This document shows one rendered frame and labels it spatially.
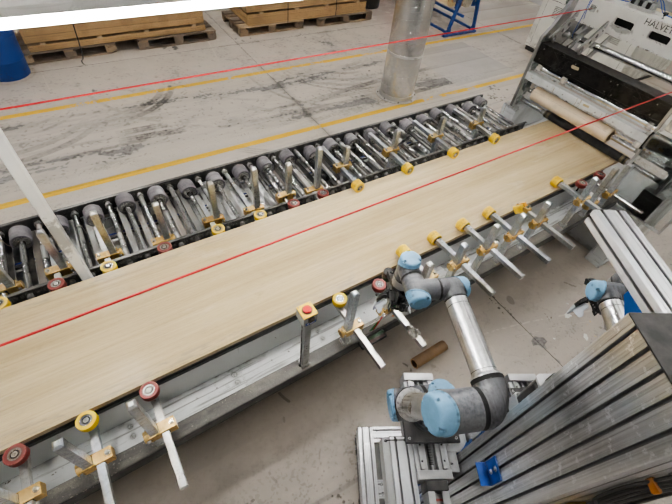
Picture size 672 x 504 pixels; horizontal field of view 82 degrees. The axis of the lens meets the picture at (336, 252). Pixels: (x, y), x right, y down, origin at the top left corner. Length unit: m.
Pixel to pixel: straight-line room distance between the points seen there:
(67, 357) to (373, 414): 1.80
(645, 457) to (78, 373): 2.00
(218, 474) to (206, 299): 1.10
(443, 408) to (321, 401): 1.77
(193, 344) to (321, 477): 1.19
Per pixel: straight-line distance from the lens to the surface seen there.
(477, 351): 1.26
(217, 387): 2.23
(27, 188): 2.10
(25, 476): 2.12
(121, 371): 2.07
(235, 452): 2.76
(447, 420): 1.13
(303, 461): 2.72
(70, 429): 2.17
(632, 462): 1.06
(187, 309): 2.15
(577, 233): 4.56
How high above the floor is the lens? 2.65
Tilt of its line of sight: 49 degrees down
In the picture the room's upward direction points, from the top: 8 degrees clockwise
